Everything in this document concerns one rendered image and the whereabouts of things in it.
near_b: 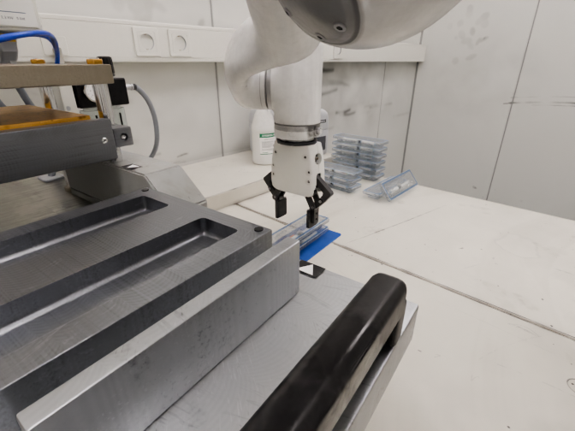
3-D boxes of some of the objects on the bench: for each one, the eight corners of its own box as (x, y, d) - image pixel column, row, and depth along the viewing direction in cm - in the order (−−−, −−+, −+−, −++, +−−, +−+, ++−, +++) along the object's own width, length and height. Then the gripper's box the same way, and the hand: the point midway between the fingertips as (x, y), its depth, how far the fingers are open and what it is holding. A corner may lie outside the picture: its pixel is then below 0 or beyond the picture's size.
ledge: (63, 210, 90) (59, 195, 88) (280, 153, 146) (280, 143, 145) (111, 249, 72) (106, 230, 70) (337, 166, 128) (338, 154, 126)
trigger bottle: (248, 161, 118) (244, 85, 107) (267, 157, 122) (265, 84, 112) (262, 167, 111) (259, 86, 101) (281, 162, 116) (281, 85, 106)
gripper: (248, 132, 64) (251, 216, 72) (327, 144, 55) (323, 239, 62) (273, 126, 70) (274, 205, 77) (348, 136, 60) (342, 226, 68)
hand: (296, 215), depth 69 cm, fingers open, 7 cm apart
